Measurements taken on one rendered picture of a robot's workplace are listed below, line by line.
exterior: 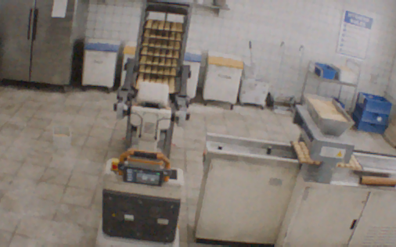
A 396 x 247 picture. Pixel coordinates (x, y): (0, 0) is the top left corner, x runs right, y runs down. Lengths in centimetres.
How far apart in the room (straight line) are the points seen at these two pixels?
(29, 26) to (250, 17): 359
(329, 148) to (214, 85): 372
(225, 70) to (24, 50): 316
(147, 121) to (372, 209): 195
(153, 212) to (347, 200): 151
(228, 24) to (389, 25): 313
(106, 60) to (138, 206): 387
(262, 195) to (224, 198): 30
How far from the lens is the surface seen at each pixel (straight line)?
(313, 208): 323
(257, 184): 321
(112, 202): 284
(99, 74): 647
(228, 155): 308
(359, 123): 724
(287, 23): 707
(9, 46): 654
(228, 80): 642
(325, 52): 738
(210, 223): 339
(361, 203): 338
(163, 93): 292
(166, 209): 283
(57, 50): 625
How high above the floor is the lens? 221
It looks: 22 degrees down
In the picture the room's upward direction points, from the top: 10 degrees clockwise
